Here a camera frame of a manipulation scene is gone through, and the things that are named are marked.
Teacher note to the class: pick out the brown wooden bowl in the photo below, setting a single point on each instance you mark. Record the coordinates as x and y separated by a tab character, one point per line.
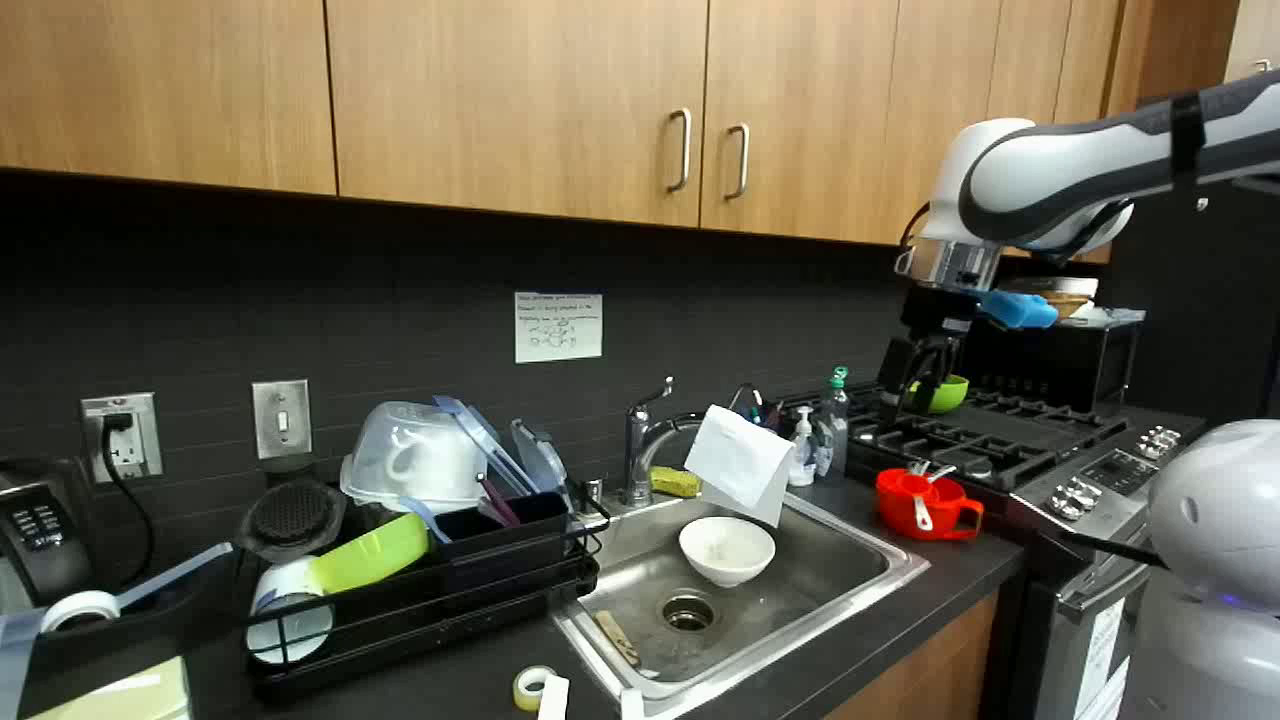
1073	294

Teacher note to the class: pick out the black dish rack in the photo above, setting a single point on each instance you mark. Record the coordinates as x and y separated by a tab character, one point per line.
424	615

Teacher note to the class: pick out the chrome faucet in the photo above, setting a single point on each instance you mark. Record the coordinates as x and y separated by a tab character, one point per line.
642	445

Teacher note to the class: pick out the black coffee maker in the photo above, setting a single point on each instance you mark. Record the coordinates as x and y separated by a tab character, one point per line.
41	533

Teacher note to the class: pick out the white ceramic bowl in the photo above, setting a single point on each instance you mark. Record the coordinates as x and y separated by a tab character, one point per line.
725	549

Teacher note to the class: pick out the white wall outlet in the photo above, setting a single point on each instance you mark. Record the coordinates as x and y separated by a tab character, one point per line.
143	441

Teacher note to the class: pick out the stainless steel sink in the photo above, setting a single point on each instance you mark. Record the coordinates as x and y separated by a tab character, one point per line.
802	564

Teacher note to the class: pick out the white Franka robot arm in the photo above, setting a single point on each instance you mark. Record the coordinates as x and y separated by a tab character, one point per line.
1065	174

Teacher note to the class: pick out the wooden cabinet door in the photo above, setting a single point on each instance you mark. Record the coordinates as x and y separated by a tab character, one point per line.
992	63
824	105
505	101
162	87
1091	54

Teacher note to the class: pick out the clear soap dispenser bottle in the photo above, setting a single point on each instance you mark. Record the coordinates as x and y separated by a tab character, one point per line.
802	463

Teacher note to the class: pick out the green plastic bowl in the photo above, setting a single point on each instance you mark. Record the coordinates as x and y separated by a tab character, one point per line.
950	394

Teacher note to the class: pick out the clear plastic container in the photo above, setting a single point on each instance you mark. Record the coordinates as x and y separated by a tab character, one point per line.
364	455

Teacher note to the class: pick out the wooden base cabinet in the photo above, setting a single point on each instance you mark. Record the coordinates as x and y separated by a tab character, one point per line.
932	674

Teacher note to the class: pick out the black round lid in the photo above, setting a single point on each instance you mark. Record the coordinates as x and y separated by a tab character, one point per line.
294	521

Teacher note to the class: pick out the white paper wall sign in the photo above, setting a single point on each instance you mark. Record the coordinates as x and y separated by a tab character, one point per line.
558	324

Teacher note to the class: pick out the silver light switch plate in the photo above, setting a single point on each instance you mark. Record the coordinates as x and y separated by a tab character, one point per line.
283	421

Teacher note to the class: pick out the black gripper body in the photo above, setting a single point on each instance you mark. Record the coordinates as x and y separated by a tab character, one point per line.
940	312

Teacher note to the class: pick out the white mug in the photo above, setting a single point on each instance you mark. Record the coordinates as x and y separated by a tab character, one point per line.
432	467

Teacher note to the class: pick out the yellow sponge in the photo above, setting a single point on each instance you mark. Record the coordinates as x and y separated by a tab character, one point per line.
674	480

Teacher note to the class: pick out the pale yellow cloth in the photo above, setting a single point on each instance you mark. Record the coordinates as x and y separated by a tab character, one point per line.
120	693

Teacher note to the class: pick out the stainless gas stove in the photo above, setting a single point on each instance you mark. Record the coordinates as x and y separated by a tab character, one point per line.
1065	467

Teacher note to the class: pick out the green cap dish soap bottle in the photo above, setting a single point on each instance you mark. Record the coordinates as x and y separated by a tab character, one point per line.
832	432

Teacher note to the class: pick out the large white tape roll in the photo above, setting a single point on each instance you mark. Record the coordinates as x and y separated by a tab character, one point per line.
62	610

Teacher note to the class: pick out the black countertop appliance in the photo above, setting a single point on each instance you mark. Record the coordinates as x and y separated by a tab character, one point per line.
1054	367

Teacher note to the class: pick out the small white tape roll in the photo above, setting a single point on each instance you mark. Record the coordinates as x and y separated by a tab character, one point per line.
528	689

